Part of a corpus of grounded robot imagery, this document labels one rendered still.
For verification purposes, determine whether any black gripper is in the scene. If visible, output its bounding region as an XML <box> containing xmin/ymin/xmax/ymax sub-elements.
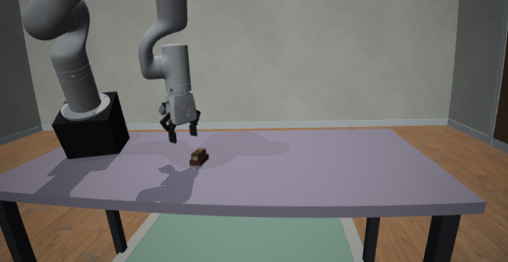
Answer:
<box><xmin>160</xmin><ymin>92</ymin><xmax>200</xmax><ymax>144</ymax></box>

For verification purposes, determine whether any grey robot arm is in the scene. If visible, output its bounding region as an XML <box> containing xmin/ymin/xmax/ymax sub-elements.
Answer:
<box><xmin>22</xmin><ymin>0</ymin><xmax>191</xmax><ymax>121</ymax></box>

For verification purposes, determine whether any brown number cube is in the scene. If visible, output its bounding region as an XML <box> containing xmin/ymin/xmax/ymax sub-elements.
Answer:
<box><xmin>196</xmin><ymin>148</ymin><xmax>207</xmax><ymax>157</ymax></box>
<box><xmin>191</xmin><ymin>151</ymin><xmax>203</xmax><ymax>161</ymax></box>

